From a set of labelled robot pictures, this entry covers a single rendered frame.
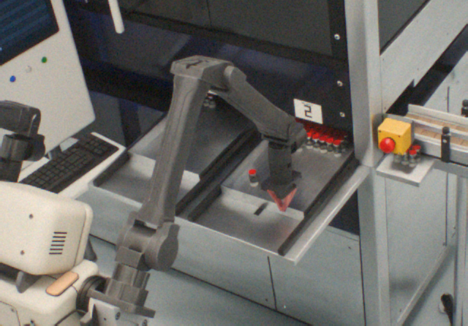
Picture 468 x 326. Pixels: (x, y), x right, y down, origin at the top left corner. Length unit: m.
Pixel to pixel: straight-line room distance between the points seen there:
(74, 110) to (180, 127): 1.17
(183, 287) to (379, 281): 0.95
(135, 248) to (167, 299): 1.65
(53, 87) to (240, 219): 0.80
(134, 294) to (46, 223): 0.22
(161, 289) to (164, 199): 1.71
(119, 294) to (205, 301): 1.65
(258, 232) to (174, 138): 0.61
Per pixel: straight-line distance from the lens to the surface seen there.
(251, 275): 3.12
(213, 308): 3.35
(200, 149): 2.62
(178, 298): 3.42
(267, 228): 2.32
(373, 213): 2.59
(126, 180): 2.57
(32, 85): 2.77
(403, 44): 2.45
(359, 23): 2.22
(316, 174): 2.46
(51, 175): 2.76
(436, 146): 2.47
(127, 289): 1.75
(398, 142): 2.36
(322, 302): 3.00
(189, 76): 1.78
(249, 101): 1.98
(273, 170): 2.24
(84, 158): 2.79
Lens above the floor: 2.45
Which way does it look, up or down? 37 degrees down
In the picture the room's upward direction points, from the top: 10 degrees counter-clockwise
